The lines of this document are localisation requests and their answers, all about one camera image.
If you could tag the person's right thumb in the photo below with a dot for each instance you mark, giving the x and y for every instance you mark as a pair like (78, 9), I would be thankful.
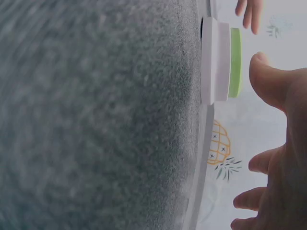
(267, 80)

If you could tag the person's left hand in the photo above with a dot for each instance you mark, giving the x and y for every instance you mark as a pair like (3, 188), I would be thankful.
(256, 12)

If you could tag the person's right hand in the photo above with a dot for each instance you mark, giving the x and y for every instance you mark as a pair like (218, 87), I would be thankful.
(292, 153)

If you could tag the person's left fingers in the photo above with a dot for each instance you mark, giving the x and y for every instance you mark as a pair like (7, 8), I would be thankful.
(256, 16)

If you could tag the white container with green lid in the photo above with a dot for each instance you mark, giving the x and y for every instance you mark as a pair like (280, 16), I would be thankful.
(221, 62)

